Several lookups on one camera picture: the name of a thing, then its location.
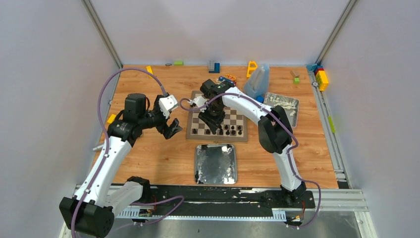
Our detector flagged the purple cable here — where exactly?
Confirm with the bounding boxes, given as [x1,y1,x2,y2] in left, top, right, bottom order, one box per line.
[179,92,322,230]
[70,67,185,238]

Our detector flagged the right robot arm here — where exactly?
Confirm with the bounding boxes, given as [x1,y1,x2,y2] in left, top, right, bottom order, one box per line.
[193,79,307,207]

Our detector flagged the yellow red blue brick stack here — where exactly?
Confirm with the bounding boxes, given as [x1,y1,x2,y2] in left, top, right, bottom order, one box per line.
[306,64,329,91]

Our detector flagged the yellow block far left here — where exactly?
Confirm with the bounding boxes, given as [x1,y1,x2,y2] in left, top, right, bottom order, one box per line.
[146,65,153,74]

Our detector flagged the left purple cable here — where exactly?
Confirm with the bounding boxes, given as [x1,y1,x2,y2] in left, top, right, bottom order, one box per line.
[70,67,185,238]

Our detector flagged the wooden chessboard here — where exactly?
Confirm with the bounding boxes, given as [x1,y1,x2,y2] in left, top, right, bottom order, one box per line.
[186,107,248,142]

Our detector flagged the silver tray black pieces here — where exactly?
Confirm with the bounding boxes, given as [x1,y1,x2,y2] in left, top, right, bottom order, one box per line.
[194,144,238,185]

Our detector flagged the colourful toy car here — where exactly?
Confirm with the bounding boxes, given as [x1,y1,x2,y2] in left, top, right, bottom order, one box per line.
[218,74,237,85]

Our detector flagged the silver tray white pieces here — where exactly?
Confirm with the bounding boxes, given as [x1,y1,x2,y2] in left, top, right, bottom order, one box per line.
[263,92,300,128]

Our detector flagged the wooden brown block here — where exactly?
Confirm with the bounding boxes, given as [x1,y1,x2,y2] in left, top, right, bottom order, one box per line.
[290,70,300,78]

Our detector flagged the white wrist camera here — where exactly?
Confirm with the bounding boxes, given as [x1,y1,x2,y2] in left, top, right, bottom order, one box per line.
[189,96,208,112]
[158,95,179,119]

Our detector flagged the blue grey block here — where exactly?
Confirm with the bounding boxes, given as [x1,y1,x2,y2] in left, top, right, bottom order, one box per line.
[208,60,220,73]

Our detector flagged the green block at wall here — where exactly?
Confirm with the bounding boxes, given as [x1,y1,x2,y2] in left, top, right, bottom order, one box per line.
[174,60,184,66]

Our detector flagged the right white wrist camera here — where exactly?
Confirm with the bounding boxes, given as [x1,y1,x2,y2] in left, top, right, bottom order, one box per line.
[189,96,208,112]

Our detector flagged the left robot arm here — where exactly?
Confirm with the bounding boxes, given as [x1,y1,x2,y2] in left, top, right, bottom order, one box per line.
[59,93,182,238]

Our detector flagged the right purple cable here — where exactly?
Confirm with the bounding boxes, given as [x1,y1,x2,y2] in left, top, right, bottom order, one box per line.
[179,92,322,230]

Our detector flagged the translucent blue plastic container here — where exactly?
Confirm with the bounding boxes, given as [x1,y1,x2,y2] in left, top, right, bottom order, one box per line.
[243,63,270,99]

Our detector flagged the red yellow blue block toy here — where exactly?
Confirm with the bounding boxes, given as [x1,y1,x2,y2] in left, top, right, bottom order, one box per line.
[256,95,264,103]

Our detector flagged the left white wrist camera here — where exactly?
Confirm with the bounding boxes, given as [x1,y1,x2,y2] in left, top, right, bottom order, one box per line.
[158,95,179,119]

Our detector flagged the yellow block left edge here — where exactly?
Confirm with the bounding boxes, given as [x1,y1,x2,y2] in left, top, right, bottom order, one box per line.
[106,114,116,124]

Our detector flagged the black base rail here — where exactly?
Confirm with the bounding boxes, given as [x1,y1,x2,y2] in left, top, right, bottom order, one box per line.
[86,182,351,220]

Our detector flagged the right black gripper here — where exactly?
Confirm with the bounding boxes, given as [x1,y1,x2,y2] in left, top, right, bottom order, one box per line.
[199,103,225,133]

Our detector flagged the grey cylinder tube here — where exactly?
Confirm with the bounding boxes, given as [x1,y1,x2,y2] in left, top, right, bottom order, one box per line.
[93,143,104,152]

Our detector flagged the yellow triangular frame toy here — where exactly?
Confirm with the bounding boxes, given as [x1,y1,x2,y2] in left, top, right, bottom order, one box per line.
[246,60,258,78]

